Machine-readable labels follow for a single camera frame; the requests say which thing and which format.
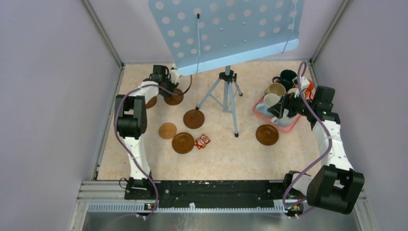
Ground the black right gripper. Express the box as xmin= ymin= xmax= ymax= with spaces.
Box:
xmin=267 ymin=89 xmax=316 ymax=119

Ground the pink tray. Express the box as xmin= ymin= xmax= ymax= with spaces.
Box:
xmin=253 ymin=93 xmax=301 ymax=133

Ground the dark brown ridged coaster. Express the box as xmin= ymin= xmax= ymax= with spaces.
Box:
xmin=164 ymin=88 xmax=184 ymax=106

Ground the dark brown wooden coaster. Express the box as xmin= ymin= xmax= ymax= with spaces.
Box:
xmin=183 ymin=109 xmax=205 ymax=129

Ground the light brown coaster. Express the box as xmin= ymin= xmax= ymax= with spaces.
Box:
xmin=158 ymin=123 xmax=177 ymax=140

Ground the dark brown coaster front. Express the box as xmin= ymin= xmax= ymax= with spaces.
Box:
xmin=172 ymin=132 xmax=194 ymax=154

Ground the red owl figure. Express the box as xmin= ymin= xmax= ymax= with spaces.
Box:
xmin=194 ymin=134 xmax=211 ymax=150

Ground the light blue mug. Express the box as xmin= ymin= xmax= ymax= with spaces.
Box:
xmin=255 ymin=103 xmax=274 ymax=117

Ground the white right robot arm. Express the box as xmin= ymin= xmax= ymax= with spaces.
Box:
xmin=267 ymin=86 xmax=365 ymax=215

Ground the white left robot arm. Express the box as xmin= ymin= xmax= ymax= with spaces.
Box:
xmin=114 ymin=64 xmax=180 ymax=199

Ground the orange mug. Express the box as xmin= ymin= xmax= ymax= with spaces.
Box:
xmin=303 ymin=79 xmax=314 ymax=99

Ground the cream white mug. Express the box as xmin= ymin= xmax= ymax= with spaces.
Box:
xmin=263 ymin=93 xmax=281 ymax=108

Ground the beige mug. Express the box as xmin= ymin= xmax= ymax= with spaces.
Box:
xmin=264 ymin=83 xmax=286 ymax=97

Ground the dark green mug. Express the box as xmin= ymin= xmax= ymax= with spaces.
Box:
xmin=272 ymin=69 xmax=297 ymax=91

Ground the blue dotted board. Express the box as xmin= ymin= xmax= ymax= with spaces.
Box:
xmin=148 ymin=0 xmax=305 ymax=76

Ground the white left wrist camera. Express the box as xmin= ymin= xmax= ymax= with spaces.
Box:
xmin=169 ymin=64 xmax=181 ymax=85

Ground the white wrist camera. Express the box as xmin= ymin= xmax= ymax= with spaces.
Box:
xmin=287 ymin=77 xmax=310 ymax=98
xmin=169 ymin=64 xmax=181 ymax=85

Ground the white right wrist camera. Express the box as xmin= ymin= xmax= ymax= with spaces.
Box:
xmin=287 ymin=77 xmax=310 ymax=98

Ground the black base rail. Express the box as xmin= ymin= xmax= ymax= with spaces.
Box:
xmin=124 ymin=178 xmax=290 ymax=209

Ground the grey cable duct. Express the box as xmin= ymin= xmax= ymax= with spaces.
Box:
xmin=88 ymin=202 xmax=287 ymax=213

